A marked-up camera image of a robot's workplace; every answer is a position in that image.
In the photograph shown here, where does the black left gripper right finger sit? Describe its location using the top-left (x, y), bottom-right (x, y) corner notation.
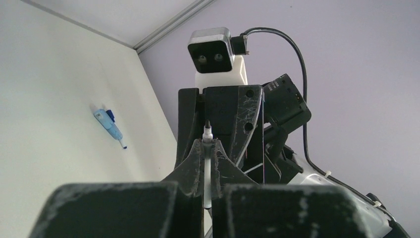
top-left (210, 139), bottom-right (373, 238)

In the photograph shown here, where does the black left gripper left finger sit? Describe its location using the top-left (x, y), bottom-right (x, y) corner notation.
top-left (30, 139), bottom-right (204, 238)

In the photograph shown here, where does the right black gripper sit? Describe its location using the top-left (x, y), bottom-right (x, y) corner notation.
top-left (174, 84), bottom-right (304, 184)

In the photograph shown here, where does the light blue correction tape pen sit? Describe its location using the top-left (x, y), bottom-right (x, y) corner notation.
top-left (93, 109), bottom-right (123, 141)

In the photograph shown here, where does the white pen blue end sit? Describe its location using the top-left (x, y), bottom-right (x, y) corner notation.
top-left (105, 110), bottom-right (128, 150)

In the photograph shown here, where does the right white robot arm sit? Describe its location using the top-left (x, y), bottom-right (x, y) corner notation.
top-left (308, 70), bottom-right (420, 238)

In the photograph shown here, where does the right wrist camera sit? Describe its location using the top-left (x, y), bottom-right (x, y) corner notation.
top-left (187, 27), bottom-right (248, 91)

